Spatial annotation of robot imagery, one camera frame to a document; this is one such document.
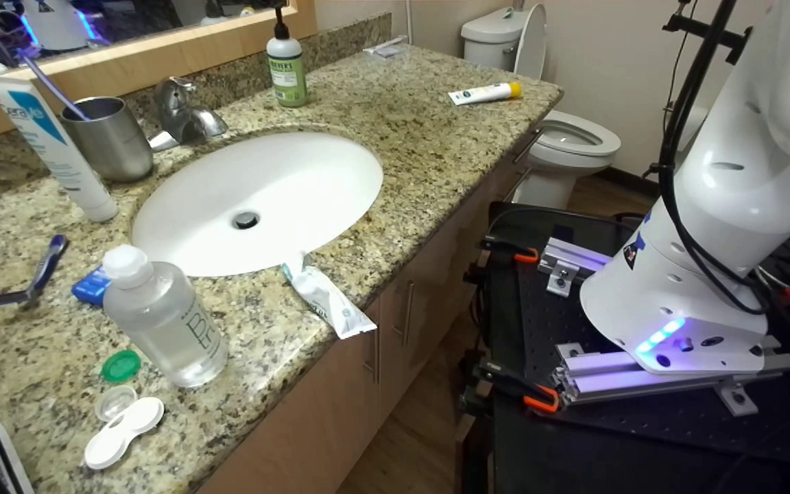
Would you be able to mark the metal cup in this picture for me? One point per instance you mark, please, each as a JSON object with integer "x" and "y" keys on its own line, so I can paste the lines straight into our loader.
{"x": 108, "y": 138}

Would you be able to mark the white tube with yellow cap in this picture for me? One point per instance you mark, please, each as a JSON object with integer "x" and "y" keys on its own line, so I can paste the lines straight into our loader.
{"x": 483, "y": 94}

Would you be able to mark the green contact lens cap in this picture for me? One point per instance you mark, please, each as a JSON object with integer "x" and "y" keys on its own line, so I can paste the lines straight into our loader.
{"x": 123, "y": 369}

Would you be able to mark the crumpled toothpaste tube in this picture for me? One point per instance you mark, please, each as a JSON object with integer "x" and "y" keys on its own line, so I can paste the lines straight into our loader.
{"x": 327, "y": 300}

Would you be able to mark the white contact lens case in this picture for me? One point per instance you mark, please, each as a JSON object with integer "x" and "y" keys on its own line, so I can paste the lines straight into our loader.
{"x": 113, "y": 439}

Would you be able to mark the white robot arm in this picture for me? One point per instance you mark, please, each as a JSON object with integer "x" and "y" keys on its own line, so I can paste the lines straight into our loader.
{"x": 675, "y": 297}

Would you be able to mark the blue razor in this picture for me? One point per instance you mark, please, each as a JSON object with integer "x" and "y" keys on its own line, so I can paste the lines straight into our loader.
{"x": 40, "y": 278}

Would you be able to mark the white oval sink basin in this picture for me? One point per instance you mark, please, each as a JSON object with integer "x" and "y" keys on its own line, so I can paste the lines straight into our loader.
{"x": 258, "y": 203}

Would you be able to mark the small blue packet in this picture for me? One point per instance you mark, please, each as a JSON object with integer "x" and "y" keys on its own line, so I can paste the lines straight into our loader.
{"x": 92, "y": 288}

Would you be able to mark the wood framed mirror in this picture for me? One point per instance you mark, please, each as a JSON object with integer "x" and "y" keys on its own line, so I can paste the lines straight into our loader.
{"x": 123, "y": 66}

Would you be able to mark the chrome faucet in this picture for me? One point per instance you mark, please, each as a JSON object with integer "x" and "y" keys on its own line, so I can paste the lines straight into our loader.
{"x": 180, "y": 120}

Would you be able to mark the black robot cart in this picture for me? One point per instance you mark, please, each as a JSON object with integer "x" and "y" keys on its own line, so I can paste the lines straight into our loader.
{"x": 675, "y": 442}

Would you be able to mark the wooden vanity cabinet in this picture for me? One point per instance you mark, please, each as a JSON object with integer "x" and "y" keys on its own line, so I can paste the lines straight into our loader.
{"x": 404, "y": 266}

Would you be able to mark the orange black clamp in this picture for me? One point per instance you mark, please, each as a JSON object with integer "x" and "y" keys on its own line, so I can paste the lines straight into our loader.
{"x": 533, "y": 396}

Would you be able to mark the white blue cleanser tube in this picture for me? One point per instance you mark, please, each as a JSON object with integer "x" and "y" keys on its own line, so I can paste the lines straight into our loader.
{"x": 43, "y": 130}

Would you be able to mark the toothbrush in cup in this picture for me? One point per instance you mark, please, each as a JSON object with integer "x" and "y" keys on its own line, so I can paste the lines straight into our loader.
{"x": 54, "y": 88}

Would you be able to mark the clear plastic water bottle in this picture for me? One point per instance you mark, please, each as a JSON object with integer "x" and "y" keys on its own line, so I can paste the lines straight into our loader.
{"x": 162, "y": 317}

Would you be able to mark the green label pump soap bottle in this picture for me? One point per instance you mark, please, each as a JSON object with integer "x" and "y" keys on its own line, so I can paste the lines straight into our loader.
{"x": 287, "y": 64}

